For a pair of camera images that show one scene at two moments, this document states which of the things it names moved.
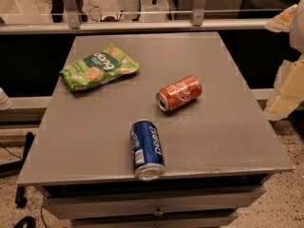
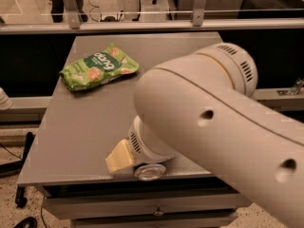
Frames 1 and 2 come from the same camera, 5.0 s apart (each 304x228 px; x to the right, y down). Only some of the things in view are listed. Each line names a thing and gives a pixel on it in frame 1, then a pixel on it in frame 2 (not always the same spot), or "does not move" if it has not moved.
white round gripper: (297, 32) to (137, 144)
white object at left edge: (5, 103) does not move
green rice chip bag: (97, 67) does not move
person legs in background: (58, 6) does not move
